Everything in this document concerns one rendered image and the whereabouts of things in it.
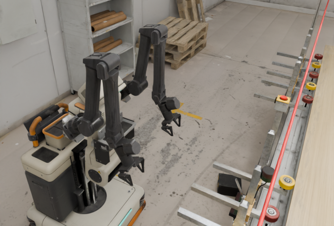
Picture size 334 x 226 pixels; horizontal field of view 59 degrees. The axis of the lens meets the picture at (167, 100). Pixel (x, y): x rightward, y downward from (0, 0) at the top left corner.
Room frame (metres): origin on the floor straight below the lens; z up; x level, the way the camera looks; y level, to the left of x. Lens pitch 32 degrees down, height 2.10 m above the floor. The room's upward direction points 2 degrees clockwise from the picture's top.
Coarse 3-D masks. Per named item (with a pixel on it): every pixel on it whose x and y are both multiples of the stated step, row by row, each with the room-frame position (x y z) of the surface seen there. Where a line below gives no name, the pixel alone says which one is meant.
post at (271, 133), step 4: (268, 132) 1.23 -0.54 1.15; (272, 132) 1.22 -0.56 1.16; (268, 136) 1.22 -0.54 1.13; (272, 136) 1.21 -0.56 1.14; (268, 140) 1.22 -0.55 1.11; (272, 140) 1.21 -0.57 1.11; (264, 144) 1.23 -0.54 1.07; (268, 144) 1.22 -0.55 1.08; (264, 148) 1.22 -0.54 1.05; (268, 148) 1.22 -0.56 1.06; (264, 152) 1.22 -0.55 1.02; (268, 152) 1.21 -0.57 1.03; (264, 156) 1.22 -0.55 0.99; (260, 160) 1.23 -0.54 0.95; (264, 160) 1.22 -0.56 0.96; (260, 164) 1.22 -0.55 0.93; (264, 164) 1.21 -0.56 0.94
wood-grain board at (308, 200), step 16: (320, 80) 2.34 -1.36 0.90; (320, 96) 2.06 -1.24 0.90; (320, 112) 1.82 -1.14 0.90; (320, 128) 1.62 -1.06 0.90; (304, 144) 1.45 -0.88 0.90; (320, 144) 1.46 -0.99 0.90; (304, 160) 1.30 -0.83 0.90; (320, 160) 1.30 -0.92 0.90; (304, 176) 1.17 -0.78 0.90; (320, 176) 1.17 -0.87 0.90; (304, 192) 1.06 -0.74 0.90; (320, 192) 1.06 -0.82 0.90; (304, 208) 0.96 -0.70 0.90; (320, 208) 0.96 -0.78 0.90; (288, 224) 0.86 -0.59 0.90; (304, 224) 0.87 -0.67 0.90; (320, 224) 0.87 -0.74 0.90
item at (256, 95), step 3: (255, 93) 2.20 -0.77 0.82; (258, 93) 2.20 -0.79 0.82; (255, 96) 2.19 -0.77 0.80; (258, 96) 2.18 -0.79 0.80; (261, 96) 2.17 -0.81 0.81; (264, 96) 2.16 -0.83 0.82; (267, 96) 2.16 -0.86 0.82; (270, 96) 2.16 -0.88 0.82; (264, 99) 2.15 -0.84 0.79; (267, 99) 2.14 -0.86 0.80; (270, 99) 2.13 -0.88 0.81; (273, 99) 2.12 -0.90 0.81; (291, 102) 2.08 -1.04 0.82; (291, 105) 2.06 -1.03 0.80; (294, 105) 2.05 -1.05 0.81; (300, 105) 2.04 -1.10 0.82; (303, 105) 2.04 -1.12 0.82; (297, 108) 2.03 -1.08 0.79; (300, 108) 2.02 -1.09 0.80; (303, 108) 2.01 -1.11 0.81; (306, 108) 2.00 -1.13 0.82
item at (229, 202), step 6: (192, 186) 1.10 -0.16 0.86; (198, 186) 1.10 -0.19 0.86; (198, 192) 1.08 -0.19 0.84; (204, 192) 1.07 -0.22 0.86; (210, 192) 1.06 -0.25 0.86; (210, 198) 1.05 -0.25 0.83; (216, 198) 1.03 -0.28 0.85; (222, 198) 1.03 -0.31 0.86; (228, 198) 1.03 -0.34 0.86; (228, 204) 1.00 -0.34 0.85; (234, 204) 0.99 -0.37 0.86; (252, 210) 0.96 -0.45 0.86; (252, 216) 0.95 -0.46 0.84; (258, 216) 0.93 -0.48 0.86; (264, 222) 0.92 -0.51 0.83
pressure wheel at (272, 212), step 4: (268, 208) 0.94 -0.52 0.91; (272, 208) 0.95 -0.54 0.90; (276, 208) 0.94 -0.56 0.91; (268, 212) 0.92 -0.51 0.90; (272, 212) 0.92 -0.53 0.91; (276, 212) 0.92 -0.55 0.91; (268, 216) 0.90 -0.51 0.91; (272, 216) 0.90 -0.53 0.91; (276, 216) 0.90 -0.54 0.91; (268, 220) 0.89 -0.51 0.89; (272, 220) 0.89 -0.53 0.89; (276, 220) 0.89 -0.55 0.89
